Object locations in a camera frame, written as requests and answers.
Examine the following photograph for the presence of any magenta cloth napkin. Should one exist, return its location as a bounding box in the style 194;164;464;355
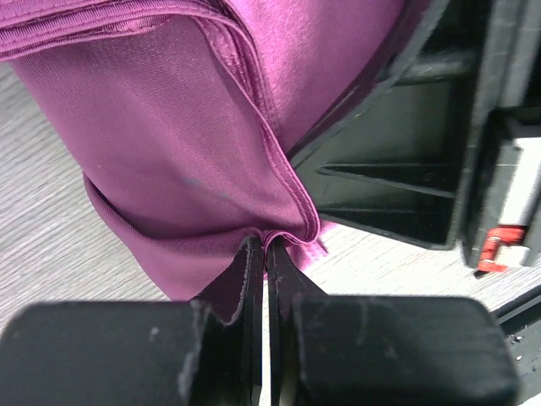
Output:
1;1;423;300

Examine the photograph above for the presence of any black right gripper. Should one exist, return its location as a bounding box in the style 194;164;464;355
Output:
290;1;540;273

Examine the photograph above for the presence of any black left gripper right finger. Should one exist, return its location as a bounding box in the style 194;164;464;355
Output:
266;241;520;405

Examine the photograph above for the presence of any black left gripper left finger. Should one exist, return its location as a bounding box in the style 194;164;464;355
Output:
1;237;264;405

